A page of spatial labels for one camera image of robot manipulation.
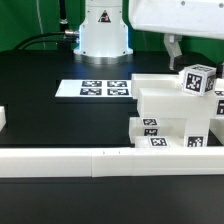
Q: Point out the white tagged cube part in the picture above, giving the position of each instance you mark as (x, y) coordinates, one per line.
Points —
(198, 79)

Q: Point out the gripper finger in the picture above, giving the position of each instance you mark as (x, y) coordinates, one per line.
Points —
(220, 70)

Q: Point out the white base tag plate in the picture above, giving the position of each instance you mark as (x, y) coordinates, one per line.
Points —
(94, 88)

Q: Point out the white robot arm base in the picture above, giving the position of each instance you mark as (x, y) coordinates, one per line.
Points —
(103, 35)

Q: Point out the white fence wall rail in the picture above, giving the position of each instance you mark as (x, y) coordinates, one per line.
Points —
(104, 162)

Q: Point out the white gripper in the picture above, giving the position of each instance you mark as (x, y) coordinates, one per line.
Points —
(199, 18)

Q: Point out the white fence right rail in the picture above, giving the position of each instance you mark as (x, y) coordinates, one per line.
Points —
(216, 132)

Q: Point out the white chair seat panel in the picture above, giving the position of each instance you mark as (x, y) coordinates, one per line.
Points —
(186, 132)

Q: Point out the white fence left rail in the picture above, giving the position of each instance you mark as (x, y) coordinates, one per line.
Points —
(2, 117)

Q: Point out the white chair back frame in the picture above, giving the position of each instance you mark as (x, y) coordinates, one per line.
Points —
(159, 96)

